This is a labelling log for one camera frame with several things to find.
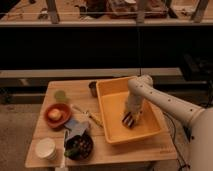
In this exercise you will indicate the white stacked cups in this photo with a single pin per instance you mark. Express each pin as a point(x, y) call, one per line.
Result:
point(46, 149)

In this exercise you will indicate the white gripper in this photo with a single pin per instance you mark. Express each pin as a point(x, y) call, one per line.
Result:
point(133, 104)

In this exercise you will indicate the dark metal cup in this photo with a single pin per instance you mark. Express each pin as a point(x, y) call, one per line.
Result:
point(92, 87)

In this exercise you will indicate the yellow handled utensil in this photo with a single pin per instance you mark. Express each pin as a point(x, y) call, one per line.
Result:
point(95, 119)

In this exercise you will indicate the orange bowl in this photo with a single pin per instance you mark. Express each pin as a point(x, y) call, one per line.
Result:
point(65, 111)

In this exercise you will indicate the yellow round food item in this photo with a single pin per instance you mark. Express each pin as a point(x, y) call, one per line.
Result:
point(54, 114)

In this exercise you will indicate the green round lid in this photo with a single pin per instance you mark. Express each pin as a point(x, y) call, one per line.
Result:
point(60, 96)

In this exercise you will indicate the dark bowl with contents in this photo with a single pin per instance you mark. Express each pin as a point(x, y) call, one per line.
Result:
point(79, 147)

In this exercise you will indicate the white utensil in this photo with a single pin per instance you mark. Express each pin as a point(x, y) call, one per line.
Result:
point(63, 166)

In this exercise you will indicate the blue cloth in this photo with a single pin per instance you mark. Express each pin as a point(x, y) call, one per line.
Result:
point(74, 127)

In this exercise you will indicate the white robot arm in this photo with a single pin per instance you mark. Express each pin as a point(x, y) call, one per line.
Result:
point(198, 119)

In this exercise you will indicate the striped brown eraser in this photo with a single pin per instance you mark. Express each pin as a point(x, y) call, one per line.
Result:
point(129, 120)

